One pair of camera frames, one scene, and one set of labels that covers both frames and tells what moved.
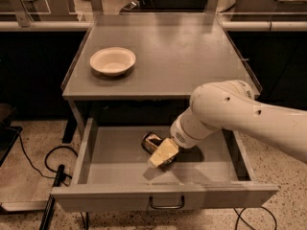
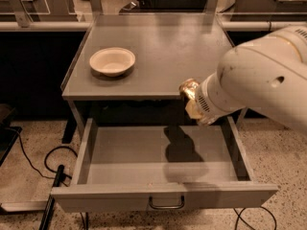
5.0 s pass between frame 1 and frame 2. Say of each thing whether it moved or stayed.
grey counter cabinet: stayed
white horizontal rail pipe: stayed
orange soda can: moved
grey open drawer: stayed
